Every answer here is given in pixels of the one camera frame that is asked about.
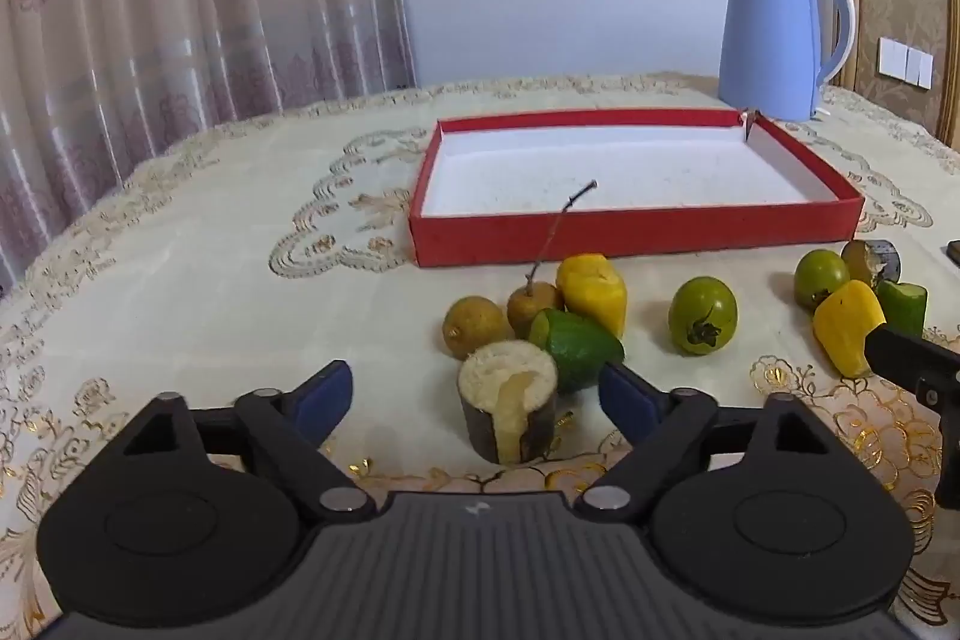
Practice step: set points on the sugarcane piece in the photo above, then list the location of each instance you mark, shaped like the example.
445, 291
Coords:
881, 261
510, 377

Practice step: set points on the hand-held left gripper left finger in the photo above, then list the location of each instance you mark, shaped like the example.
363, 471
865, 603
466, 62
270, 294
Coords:
324, 398

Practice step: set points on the yellow bell pepper piece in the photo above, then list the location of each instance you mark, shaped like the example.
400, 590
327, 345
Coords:
592, 295
844, 325

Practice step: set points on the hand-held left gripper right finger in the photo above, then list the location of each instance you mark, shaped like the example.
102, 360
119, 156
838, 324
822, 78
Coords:
626, 400

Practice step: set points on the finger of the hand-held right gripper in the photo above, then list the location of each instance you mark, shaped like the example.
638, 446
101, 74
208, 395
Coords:
904, 359

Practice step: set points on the longan with long stem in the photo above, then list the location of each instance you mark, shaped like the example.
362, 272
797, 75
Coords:
532, 308

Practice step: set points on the white wall switch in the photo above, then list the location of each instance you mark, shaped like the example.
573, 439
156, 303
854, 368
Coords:
906, 63

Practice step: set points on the green tomato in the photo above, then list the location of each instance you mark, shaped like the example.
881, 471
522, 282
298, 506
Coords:
701, 310
817, 276

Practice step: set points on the light blue electric kettle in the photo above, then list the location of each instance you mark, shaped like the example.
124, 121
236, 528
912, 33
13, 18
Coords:
765, 40

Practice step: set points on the pink patterned curtain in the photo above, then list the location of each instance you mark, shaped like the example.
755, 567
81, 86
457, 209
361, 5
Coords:
187, 10

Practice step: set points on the dark smartphone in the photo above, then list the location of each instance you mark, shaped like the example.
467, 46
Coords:
954, 254

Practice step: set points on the brown longan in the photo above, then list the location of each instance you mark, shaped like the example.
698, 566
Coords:
476, 326

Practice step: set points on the cream embroidered tablecloth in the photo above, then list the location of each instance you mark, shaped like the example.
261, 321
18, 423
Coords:
187, 280

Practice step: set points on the red shallow cardboard box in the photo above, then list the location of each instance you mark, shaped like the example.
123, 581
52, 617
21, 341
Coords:
480, 235

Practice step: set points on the green cucumber end piece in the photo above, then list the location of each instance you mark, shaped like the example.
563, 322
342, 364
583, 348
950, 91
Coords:
577, 347

